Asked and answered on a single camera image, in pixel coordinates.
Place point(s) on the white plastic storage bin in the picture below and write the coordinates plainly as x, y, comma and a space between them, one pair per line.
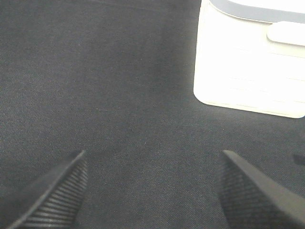
250, 55

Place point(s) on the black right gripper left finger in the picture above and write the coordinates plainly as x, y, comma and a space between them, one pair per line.
52, 201

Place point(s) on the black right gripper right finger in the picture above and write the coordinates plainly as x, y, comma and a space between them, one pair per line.
252, 200

